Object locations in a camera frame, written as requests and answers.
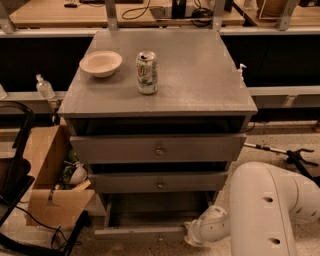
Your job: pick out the white bowl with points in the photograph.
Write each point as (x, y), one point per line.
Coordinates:
(101, 64)

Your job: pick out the green white soda can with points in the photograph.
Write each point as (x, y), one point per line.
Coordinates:
(147, 72)

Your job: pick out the black chair frame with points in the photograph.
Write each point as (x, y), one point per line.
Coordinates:
(14, 178)

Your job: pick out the white cup in box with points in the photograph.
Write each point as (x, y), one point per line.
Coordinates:
(79, 175)

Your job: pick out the silver black pole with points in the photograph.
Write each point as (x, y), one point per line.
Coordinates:
(265, 148)

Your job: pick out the black floor stand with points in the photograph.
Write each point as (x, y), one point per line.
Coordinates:
(295, 157)

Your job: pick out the brown cardboard box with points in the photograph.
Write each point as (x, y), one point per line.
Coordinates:
(47, 148)

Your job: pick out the clear sanitizer bottle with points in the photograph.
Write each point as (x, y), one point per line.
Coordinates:
(44, 88)

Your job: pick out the small white pump bottle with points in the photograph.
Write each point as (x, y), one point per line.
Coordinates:
(241, 70)

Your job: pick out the grey drawer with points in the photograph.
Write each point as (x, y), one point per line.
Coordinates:
(152, 148)
(157, 182)
(152, 216)

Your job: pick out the black monitor stand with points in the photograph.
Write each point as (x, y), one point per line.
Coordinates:
(178, 9)

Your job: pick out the grey drawer cabinet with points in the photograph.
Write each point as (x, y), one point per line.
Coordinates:
(199, 92)

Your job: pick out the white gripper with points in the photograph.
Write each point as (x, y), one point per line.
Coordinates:
(204, 224)

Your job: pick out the grey middle drawer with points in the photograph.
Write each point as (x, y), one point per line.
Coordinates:
(157, 182)

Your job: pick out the grey bottom drawer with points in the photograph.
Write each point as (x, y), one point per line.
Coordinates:
(152, 216)

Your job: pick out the grey top drawer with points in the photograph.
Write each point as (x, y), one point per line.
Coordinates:
(152, 148)

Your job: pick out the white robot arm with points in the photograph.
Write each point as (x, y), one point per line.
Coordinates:
(264, 202)

